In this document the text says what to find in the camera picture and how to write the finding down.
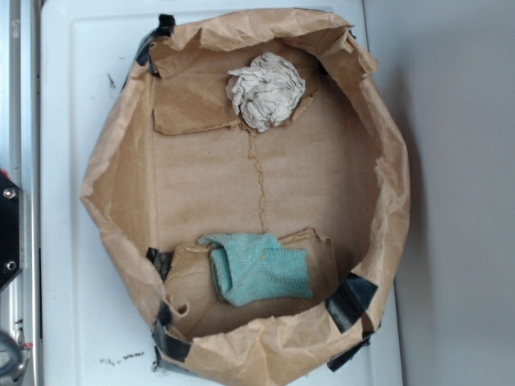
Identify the black metal bracket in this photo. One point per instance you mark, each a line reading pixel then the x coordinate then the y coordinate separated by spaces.
pixel 11 230

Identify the light blue cloth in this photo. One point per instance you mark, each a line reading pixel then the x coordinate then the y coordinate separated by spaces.
pixel 250 267

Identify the silver metal rail frame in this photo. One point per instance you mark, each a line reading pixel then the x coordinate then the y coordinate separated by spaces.
pixel 21 327

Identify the brown paper bag tray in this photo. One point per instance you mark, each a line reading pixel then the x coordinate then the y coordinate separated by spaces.
pixel 174 163

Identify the crumpled white paper ball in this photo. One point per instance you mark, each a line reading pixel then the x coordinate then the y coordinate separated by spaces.
pixel 266 92

